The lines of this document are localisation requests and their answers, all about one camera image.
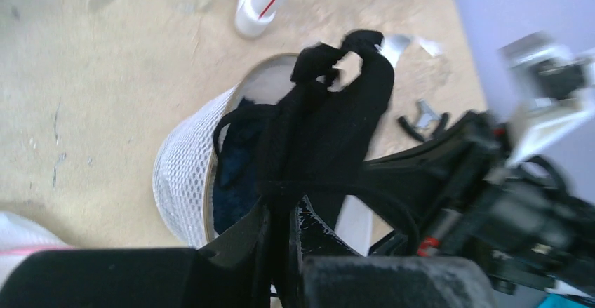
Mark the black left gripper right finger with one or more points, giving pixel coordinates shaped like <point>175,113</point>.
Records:
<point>324,271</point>

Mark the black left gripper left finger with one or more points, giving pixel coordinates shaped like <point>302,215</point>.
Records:
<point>228,272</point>

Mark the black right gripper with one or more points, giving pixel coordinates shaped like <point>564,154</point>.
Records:
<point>526,228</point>

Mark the black bra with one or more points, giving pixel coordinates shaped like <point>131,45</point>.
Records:
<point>317,136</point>

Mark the pink-trimmed white laundry bag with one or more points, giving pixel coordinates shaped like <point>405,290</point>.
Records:
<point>21,237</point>

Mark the small metal clip tool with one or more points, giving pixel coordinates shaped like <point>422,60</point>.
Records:
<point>426,117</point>

